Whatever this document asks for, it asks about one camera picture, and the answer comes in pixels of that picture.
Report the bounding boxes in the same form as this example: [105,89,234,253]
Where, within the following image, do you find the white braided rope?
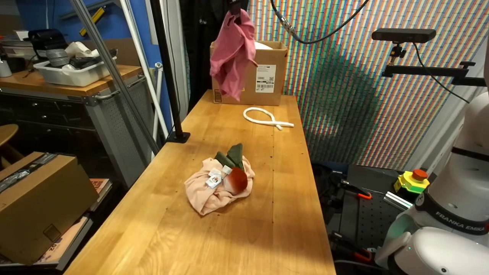
[242,105,297,132]

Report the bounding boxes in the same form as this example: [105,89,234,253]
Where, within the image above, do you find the pink cloth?
[210,7,260,103]

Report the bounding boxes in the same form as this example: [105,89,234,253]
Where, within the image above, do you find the red plush vegetable green leaves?
[213,141,251,193]

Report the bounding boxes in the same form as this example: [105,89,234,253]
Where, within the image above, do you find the cardboard box with shipping label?
[210,38,289,106]

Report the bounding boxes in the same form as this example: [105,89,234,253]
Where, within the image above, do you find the pale peach cloth with label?
[184,155,257,216]

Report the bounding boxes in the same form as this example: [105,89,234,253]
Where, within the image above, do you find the clear plastic bag in box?
[253,39,276,51]

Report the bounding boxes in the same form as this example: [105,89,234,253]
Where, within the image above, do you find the black curtain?
[179,0,251,111]

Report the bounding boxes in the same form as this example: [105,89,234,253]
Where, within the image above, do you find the orange black clamp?
[340,180,375,201]
[334,238,375,264]

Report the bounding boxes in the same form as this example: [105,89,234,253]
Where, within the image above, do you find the white metal pole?
[118,0,172,141]

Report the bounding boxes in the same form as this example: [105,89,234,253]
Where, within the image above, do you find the silver metal pole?
[68,0,163,154]

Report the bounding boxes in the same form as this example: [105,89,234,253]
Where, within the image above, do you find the yellow red emergency stop button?
[395,166,433,195]

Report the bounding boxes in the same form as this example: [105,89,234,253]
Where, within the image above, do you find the workbench with wooden top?
[0,62,155,187]

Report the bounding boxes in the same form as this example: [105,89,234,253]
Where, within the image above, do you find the white plastic bin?
[33,53,118,88]

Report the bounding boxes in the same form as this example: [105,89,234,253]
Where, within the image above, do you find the white crumpled object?
[65,39,103,59]

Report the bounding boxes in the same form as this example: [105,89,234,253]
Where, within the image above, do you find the grey metal bowl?
[46,48,74,68]

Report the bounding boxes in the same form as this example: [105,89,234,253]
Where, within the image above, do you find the large plain cardboard box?
[0,151,100,265]

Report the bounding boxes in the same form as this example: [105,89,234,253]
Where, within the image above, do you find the black device on bin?
[28,28,68,53]

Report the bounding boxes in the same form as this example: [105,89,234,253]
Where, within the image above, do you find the blue board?
[14,0,175,134]

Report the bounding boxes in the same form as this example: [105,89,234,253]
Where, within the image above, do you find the round wooden stool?
[0,122,20,149]

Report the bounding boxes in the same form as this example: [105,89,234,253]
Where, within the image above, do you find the black post with base plate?
[150,0,192,143]

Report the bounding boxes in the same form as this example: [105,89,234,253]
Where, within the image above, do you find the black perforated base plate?
[328,163,430,275]

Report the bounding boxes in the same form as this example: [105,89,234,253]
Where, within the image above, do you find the black stereo camera bar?
[372,27,438,44]

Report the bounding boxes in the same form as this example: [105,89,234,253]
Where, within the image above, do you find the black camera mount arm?
[381,42,489,88]

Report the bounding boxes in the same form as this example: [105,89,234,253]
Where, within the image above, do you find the black camera cable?
[412,42,473,105]

